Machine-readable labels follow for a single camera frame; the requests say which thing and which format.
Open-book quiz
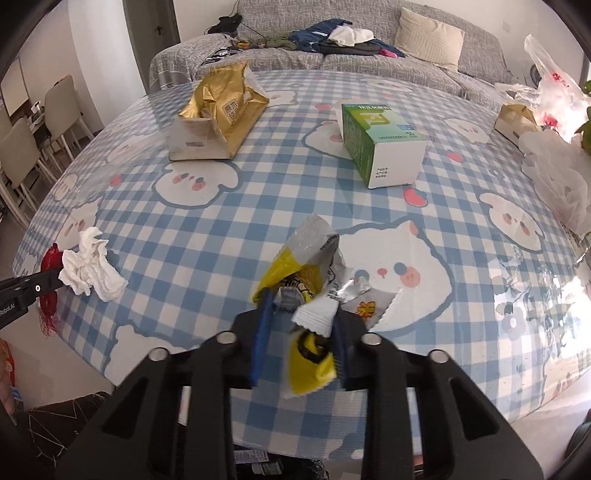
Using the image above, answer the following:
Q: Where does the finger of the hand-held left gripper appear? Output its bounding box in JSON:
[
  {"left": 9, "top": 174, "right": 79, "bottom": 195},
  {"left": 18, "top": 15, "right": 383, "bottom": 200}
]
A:
[{"left": 0, "top": 269, "right": 64, "bottom": 306}]

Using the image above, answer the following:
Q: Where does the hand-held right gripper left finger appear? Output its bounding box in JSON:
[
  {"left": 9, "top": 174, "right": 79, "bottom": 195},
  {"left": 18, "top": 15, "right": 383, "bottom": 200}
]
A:
[{"left": 55, "top": 293, "right": 278, "bottom": 480}]

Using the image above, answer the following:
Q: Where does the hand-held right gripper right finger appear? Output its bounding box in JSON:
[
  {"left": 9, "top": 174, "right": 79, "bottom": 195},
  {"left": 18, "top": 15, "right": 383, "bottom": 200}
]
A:
[{"left": 330, "top": 310, "right": 546, "bottom": 480}]

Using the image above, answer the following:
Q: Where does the white tissue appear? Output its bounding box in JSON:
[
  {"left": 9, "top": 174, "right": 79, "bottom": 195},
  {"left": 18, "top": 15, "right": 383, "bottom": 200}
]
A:
[{"left": 59, "top": 226, "right": 129, "bottom": 304}]

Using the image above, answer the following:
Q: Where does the yellow snack wrapper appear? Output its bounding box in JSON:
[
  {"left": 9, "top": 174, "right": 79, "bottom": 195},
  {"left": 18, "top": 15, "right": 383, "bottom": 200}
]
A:
[{"left": 252, "top": 213, "right": 343, "bottom": 399}]

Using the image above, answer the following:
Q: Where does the gold tissue pack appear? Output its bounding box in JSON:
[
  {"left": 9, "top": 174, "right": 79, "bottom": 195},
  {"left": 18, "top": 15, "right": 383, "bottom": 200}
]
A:
[{"left": 167, "top": 62, "right": 270, "bottom": 162}]

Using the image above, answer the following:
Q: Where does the white torn wrapper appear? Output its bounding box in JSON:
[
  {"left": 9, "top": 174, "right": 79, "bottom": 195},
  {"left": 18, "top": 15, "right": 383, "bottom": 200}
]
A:
[{"left": 330, "top": 276, "right": 400, "bottom": 331}]

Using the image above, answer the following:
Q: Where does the person's left leg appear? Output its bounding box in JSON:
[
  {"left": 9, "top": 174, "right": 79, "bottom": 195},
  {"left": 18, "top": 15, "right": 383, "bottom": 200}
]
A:
[{"left": 21, "top": 391, "right": 112, "bottom": 480}]

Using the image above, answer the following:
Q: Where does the blue checked tablecloth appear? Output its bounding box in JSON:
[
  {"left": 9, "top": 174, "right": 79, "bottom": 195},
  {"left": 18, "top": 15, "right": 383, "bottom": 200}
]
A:
[{"left": 11, "top": 68, "right": 591, "bottom": 463}]

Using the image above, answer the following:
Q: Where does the green and white box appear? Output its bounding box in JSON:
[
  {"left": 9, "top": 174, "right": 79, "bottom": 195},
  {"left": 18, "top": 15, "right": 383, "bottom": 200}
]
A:
[{"left": 340, "top": 103, "right": 428, "bottom": 189}]

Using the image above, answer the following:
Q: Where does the grey door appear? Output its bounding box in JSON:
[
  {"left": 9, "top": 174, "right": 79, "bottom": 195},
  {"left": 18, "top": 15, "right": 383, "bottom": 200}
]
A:
[{"left": 124, "top": 0, "right": 182, "bottom": 95}]

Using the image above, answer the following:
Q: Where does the grey covered sofa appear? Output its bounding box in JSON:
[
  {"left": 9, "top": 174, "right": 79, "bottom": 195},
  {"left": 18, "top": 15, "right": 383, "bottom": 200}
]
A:
[{"left": 148, "top": 0, "right": 514, "bottom": 101}]

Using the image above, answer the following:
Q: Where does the brown tissue box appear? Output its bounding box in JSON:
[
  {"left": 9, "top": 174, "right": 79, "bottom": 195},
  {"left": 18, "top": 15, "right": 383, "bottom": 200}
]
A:
[{"left": 493, "top": 103, "right": 539, "bottom": 148}]

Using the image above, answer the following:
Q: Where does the pile of clothes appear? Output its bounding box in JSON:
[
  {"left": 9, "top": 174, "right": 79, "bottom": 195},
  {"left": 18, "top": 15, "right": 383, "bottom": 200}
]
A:
[{"left": 288, "top": 18, "right": 407, "bottom": 59}]

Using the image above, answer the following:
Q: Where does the black bag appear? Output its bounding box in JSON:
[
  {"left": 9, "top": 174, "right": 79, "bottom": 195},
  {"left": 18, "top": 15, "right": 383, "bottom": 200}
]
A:
[{"left": 205, "top": 14, "right": 243, "bottom": 36}]

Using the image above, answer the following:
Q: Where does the beige pillow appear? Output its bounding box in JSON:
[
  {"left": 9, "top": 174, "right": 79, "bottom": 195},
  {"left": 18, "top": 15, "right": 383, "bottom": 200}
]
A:
[{"left": 394, "top": 6, "right": 466, "bottom": 73}]

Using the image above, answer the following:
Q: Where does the plastic bag with red print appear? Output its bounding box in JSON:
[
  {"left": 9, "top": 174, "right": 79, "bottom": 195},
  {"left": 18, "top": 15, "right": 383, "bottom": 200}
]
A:
[{"left": 495, "top": 34, "right": 591, "bottom": 145}]

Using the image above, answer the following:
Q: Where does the potted green plant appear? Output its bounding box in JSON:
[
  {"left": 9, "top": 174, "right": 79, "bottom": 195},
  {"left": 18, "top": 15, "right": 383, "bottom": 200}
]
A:
[{"left": 574, "top": 79, "right": 591, "bottom": 154}]

